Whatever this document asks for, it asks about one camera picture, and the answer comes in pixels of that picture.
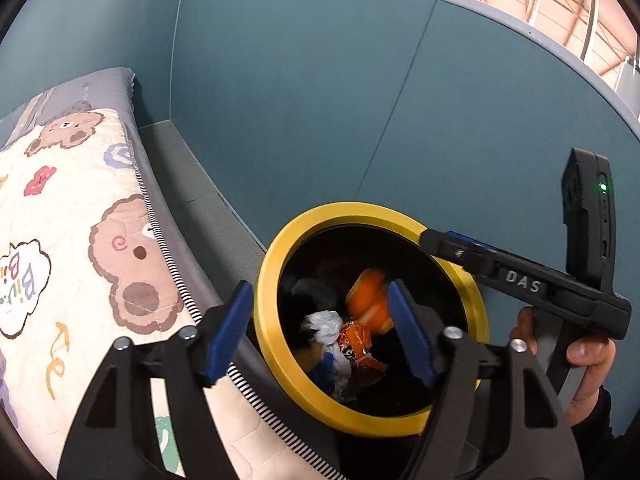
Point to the cartoon bear quilt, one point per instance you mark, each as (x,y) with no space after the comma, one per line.
(89,253)

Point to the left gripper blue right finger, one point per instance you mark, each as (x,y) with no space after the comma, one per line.
(526,434)

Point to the blue rubber glove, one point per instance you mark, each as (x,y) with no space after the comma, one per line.
(331,375)

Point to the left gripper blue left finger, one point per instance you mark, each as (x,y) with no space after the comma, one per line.
(113,434)

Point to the black plastic bag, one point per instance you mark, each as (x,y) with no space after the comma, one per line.
(302,296)

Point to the yellow rimmed black trash bin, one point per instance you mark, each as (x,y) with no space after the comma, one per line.
(275,350)

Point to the person right hand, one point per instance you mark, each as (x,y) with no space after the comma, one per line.
(594,353)

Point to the orange snack wrapper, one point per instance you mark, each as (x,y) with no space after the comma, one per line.
(355,342)

